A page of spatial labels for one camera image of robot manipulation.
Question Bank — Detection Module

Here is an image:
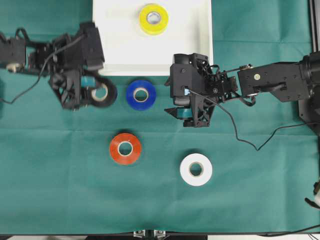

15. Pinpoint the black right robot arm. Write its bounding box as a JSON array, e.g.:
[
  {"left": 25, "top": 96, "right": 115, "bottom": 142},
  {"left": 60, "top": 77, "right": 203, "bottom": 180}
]
[{"left": 165, "top": 51, "right": 320, "bottom": 128}]

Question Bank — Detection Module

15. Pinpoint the red tape roll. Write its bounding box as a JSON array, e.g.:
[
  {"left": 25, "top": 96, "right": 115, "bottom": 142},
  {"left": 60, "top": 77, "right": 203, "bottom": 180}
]
[{"left": 109, "top": 133, "right": 142, "bottom": 165}]

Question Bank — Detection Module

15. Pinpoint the black right camera cable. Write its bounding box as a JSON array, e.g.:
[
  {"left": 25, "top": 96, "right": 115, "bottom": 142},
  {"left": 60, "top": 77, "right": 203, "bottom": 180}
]
[{"left": 186, "top": 88, "right": 320, "bottom": 152}]

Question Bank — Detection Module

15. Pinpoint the white tape roll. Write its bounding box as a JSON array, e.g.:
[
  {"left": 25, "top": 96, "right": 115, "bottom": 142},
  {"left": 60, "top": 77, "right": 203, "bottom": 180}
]
[{"left": 179, "top": 153, "right": 213, "bottom": 187}]

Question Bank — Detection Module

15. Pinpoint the white plastic case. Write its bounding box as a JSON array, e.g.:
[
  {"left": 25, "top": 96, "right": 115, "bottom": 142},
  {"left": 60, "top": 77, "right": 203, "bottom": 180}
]
[{"left": 92, "top": 0, "right": 213, "bottom": 76}]

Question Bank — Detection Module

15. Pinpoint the silver table bracket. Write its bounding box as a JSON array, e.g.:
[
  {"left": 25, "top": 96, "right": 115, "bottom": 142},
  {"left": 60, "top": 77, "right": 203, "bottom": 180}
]
[{"left": 133, "top": 229, "right": 168, "bottom": 240}]

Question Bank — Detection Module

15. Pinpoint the green table cloth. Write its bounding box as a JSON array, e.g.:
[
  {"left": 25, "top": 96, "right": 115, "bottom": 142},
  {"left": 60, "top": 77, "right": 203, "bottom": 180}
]
[{"left": 0, "top": 0, "right": 320, "bottom": 236}]

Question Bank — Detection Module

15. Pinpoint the black aluminium frame rail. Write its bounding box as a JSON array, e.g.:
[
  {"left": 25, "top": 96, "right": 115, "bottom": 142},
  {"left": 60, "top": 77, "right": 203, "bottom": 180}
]
[{"left": 0, "top": 233, "right": 320, "bottom": 240}]

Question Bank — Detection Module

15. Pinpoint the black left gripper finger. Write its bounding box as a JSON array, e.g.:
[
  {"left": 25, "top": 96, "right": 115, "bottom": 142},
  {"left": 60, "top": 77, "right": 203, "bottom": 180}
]
[
  {"left": 80, "top": 75, "right": 110, "bottom": 88},
  {"left": 80, "top": 86, "right": 98, "bottom": 107}
]

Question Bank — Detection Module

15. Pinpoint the black camera cable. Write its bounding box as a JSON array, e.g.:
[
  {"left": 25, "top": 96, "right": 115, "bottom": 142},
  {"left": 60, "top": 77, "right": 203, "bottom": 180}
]
[
  {"left": 0, "top": 32, "right": 85, "bottom": 105},
  {"left": 186, "top": 88, "right": 320, "bottom": 152}
]

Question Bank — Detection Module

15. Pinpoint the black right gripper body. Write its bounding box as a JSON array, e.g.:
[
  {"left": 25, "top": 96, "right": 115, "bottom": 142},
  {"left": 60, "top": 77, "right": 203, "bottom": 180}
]
[{"left": 183, "top": 53, "right": 238, "bottom": 127}]

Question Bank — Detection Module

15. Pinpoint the yellow tape roll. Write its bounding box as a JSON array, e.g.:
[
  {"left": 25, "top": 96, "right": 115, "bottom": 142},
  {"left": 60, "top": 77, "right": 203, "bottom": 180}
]
[{"left": 139, "top": 3, "right": 169, "bottom": 35}]

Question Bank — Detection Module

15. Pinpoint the black tape roll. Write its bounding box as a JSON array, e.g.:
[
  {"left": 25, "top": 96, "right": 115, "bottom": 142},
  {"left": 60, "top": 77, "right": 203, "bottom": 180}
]
[{"left": 92, "top": 78, "right": 118, "bottom": 108}]

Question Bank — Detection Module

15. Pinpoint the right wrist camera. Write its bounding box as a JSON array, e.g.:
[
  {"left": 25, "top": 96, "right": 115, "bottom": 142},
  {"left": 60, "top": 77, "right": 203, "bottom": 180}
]
[{"left": 168, "top": 53, "right": 197, "bottom": 106}]

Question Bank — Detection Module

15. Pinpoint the black left camera cable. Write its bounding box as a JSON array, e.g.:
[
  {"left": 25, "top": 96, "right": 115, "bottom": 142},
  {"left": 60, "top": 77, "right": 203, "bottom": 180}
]
[{"left": 0, "top": 32, "right": 85, "bottom": 105}]

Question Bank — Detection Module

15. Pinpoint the blue tape roll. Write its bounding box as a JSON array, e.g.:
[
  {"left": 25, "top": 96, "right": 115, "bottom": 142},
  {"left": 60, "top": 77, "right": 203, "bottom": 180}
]
[{"left": 126, "top": 80, "right": 157, "bottom": 111}]

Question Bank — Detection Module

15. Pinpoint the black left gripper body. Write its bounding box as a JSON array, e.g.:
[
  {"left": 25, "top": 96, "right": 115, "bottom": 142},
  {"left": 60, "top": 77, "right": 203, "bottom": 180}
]
[{"left": 26, "top": 33, "right": 87, "bottom": 110}]

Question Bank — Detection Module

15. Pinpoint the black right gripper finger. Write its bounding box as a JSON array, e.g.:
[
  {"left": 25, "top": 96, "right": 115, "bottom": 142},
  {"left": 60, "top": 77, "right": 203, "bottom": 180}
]
[{"left": 164, "top": 107, "right": 193, "bottom": 120}]

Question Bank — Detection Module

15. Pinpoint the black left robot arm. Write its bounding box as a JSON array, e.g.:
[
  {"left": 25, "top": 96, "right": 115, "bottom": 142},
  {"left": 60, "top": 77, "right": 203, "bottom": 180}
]
[{"left": 0, "top": 22, "right": 118, "bottom": 110}]

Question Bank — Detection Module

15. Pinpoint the silver frame rail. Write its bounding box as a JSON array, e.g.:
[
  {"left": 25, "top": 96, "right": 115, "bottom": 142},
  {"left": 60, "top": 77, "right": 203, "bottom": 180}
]
[{"left": 309, "top": 0, "right": 320, "bottom": 52}]

